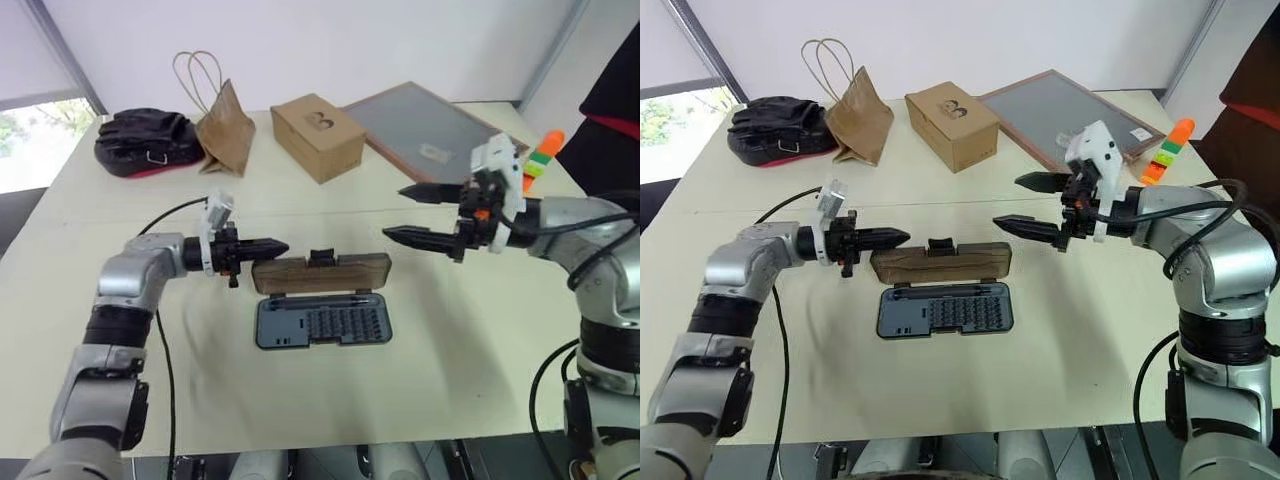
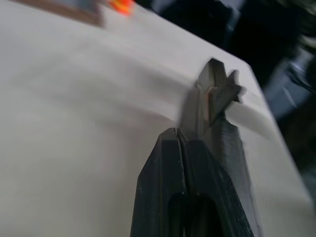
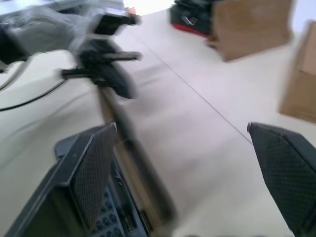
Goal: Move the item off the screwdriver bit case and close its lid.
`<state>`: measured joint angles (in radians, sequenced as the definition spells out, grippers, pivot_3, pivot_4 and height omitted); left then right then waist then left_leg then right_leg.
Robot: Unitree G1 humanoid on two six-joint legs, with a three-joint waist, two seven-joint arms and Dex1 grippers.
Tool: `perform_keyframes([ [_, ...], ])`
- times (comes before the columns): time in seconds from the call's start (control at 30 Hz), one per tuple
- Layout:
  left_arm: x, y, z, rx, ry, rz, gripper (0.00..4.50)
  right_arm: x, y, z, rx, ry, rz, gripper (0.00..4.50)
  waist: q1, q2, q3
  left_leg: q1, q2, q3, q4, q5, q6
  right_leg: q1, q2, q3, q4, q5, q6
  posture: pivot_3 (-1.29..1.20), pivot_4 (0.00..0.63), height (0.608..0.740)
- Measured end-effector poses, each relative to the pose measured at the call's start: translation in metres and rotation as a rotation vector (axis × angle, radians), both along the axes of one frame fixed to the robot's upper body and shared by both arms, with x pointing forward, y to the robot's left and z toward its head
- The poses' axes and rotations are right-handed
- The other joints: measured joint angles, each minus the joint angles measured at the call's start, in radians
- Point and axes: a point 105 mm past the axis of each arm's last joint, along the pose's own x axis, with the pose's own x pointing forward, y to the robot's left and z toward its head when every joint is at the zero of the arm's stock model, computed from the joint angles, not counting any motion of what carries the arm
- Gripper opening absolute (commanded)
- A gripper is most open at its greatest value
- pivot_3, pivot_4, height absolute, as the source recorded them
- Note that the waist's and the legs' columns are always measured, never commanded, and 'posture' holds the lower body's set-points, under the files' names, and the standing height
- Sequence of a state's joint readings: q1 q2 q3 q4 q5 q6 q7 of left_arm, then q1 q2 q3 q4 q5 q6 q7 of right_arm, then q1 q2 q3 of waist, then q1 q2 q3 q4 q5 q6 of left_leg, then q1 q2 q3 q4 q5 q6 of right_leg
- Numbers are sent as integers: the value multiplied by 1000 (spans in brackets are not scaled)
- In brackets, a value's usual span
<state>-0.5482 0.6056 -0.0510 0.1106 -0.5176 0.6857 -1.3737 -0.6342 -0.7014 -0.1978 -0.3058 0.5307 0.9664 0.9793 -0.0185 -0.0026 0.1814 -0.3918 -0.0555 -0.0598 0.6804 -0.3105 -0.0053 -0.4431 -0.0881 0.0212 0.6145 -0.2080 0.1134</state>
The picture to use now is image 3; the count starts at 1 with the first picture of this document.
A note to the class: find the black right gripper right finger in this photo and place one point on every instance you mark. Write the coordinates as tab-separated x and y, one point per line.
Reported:
286	172

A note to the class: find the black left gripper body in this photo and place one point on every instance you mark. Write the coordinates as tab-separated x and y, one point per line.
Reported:
95	61

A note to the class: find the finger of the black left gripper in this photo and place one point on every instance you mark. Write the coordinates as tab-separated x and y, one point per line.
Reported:
128	56
122	82

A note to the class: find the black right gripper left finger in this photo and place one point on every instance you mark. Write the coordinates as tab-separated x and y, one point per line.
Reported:
84	172

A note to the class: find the black and red tool case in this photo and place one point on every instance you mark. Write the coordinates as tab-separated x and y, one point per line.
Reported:
190	17

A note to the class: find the large brown cardboard box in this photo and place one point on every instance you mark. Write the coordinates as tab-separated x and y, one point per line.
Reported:
251	27

